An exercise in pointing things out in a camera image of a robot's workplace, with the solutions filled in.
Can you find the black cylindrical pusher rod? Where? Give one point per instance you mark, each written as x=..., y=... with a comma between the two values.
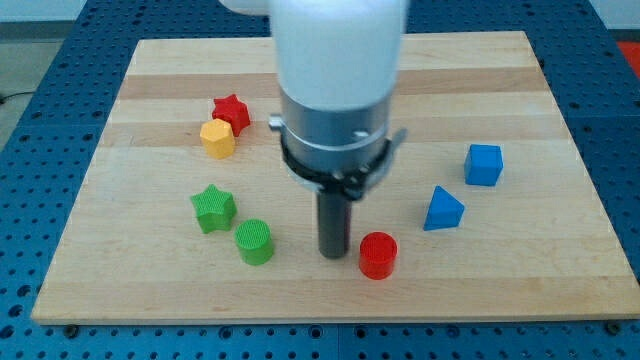
x=334, y=220

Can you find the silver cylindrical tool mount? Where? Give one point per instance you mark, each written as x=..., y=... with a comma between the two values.
x=346, y=152

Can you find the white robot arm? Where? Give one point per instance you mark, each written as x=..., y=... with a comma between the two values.
x=337, y=64

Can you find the red star block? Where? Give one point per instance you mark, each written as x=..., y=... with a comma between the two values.
x=233, y=111

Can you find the green star block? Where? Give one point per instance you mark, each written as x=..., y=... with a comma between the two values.
x=214, y=209

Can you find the yellow hexagon block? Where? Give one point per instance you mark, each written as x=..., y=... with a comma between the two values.
x=217, y=139

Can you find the red cylinder block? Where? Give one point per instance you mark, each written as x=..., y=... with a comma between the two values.
x=378, y=252

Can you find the green cylinder block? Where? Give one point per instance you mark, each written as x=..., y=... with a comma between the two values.
x=253, y=241

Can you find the blue triangular prism block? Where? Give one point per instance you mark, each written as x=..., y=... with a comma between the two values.
x=444, y=211

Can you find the blue cube block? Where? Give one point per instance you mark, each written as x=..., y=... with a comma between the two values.
x=483, y=165

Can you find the wooden board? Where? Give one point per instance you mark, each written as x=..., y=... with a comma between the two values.
x=537, y=246

